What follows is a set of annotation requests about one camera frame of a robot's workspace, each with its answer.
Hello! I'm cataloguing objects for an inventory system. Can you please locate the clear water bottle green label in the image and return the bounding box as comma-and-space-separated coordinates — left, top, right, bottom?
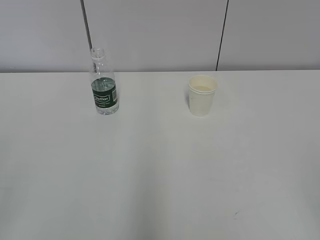
90, 47, 119, 116

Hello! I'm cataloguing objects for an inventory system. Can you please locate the white paper cup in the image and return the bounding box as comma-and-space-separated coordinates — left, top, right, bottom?
188, 75, 218, 117

